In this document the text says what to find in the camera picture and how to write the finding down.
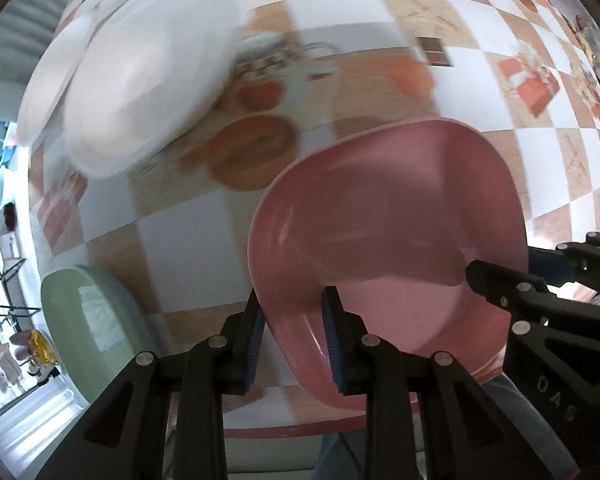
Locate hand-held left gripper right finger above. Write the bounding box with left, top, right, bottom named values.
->
left=321, top=286, right=581, bottom=480

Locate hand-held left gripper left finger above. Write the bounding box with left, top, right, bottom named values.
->
left=35, top=287, right=267, bottom=480

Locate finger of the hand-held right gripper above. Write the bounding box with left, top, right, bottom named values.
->
left=527, top=231, right=600, bottom=306
left=465, top=259, right=600, bottom=356

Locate pink square plate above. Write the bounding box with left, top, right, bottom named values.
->
left=247, top=116, right=531, bottom=411

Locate white plate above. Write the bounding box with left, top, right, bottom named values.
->
left=62, top=0, right=246, bottom=178
left=17, top=10, right=111, bottom=146

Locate green plate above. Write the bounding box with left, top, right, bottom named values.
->
left=41, top=266, right=166, bottom=408

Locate yellow container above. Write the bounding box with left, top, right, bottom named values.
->
left=27, top=330, right=57, bottom=367

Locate white curtain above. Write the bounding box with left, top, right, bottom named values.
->
left=0, top=390, right=88, bottom=446

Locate lilac object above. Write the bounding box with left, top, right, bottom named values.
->
left=9, top=330, right=32, bottom=358

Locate black metal rack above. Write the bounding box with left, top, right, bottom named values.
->
left=0, top=250, right=42, bottom=323

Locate printed checkered tablecloth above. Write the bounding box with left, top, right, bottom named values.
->
left=17, top=0, right=600, bottom=436

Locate grey curtain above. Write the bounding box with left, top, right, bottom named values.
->
left=0, top=0, right=76, bottom=61

